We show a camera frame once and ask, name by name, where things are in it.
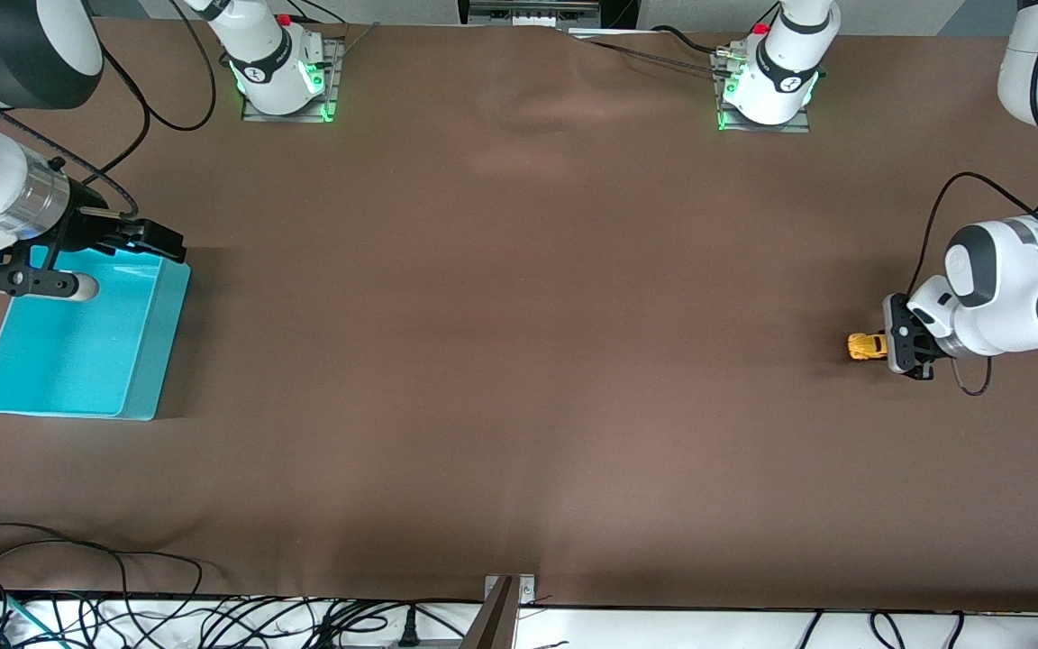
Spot black base power cable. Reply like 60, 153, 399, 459
285, 0, 349, 26
650, 23, 736, 57

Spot thick braided black arm cable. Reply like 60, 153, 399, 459
0, 72, 140, 219

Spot thin black looped cable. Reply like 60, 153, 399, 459
100, 0, 218, 133

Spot long black floor cable loop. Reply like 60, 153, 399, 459
0, 523, 206, 634

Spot grey base data cable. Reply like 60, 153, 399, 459
569, 32, 736, 80
325, 20, 382, 69

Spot brown table cover sheet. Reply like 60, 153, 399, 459
0, 16, 1038, 614

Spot grey metal bracket plate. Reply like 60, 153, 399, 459
484, 574, 537, 607

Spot grey power strip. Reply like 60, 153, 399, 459
458, 0, 603, 30

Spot teal plastic bin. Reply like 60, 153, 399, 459
0, 245, 192, 422

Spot dark camera mast beam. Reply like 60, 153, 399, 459
458, 577, 520, 649

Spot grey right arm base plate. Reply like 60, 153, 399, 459
241, 38, 344, 123

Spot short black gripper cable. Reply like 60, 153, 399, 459
950, 354, 995, 398

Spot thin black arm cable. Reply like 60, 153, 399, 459
77, 45, 152, 187

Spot grey left arm base plate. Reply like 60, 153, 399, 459
715, 45, 813, 134

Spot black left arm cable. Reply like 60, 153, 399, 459
908, 0, 1038, 298

